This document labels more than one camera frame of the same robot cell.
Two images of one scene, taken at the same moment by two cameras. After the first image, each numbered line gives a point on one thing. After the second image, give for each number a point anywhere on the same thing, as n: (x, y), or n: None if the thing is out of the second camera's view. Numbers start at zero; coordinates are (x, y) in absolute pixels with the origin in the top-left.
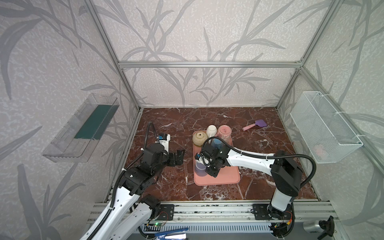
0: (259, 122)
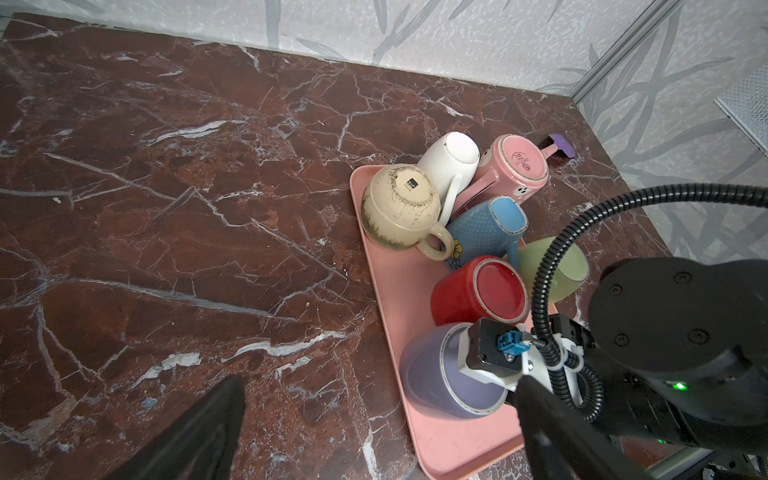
0: (561, 144)
